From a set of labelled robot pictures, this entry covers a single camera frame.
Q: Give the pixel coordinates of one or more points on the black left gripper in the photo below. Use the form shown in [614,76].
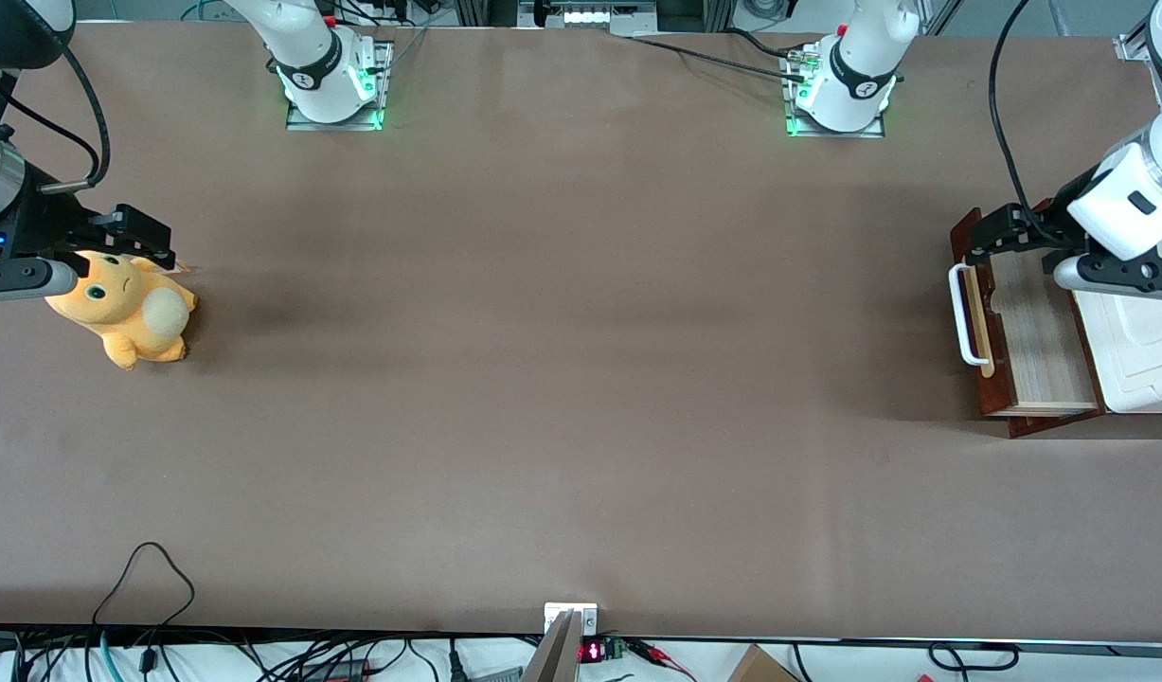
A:
[1043,236]

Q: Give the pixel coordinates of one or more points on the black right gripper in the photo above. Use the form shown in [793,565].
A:
[43,216]

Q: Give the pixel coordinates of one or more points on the dark wooden drawer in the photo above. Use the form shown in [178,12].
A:
[1040,322]

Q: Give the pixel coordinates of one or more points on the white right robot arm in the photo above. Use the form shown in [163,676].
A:
[320,66]

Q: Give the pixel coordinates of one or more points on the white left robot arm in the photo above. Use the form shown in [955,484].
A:
[855,66]

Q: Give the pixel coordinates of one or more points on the yellow plush toy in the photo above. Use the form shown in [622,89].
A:
[116,313]

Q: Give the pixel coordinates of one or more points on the white cabinet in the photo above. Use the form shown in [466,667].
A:
[1149,360]

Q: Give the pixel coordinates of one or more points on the lit white device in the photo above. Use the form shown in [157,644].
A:
[590,15]

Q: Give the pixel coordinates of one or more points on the brown cardboard box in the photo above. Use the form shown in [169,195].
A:
[760,668]

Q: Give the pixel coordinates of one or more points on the aluminium profile bar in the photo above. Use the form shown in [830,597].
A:
[552,658]

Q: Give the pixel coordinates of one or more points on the red LED display module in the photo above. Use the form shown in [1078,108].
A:
[592,651]

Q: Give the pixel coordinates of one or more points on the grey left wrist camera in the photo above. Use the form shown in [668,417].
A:
[1078,275]

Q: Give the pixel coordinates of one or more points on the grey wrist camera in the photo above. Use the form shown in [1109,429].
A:
[22,278]
[1078,275]

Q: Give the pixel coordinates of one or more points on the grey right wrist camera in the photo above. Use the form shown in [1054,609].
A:
[22,278]

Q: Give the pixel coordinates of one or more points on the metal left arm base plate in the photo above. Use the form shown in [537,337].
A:
[798,128]

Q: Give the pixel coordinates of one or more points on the aluminium frame profile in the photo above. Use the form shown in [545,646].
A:
[1135,47]

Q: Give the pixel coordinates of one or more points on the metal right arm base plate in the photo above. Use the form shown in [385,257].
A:
[384,85]

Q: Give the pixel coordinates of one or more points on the white metal bracket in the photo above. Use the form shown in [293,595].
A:
[585,620]

